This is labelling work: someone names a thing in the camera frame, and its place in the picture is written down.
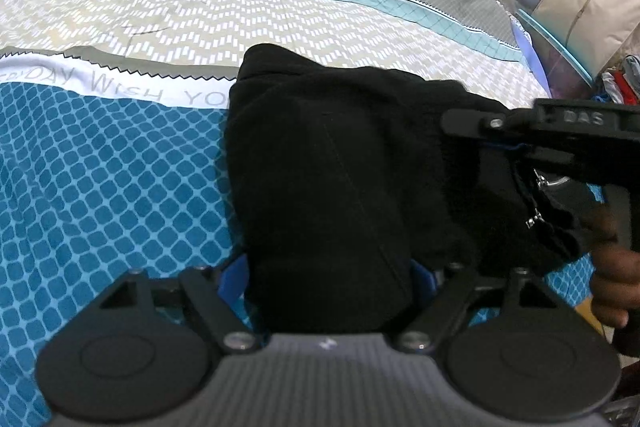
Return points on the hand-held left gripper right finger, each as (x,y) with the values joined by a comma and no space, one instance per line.
(423,282)

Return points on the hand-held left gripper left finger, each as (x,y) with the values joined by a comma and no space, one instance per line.
(233,282)

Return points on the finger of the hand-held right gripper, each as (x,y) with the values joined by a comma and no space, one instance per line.
(470,123)

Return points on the black pants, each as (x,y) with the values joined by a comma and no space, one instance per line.
(340,167)

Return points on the person's right hand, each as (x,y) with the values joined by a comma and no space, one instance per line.
(612,287)

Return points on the colourful clutter pile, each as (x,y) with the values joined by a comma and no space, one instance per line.
(622,82)

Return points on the blue grey patterned bedsheet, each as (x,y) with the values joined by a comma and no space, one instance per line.
(125,117)

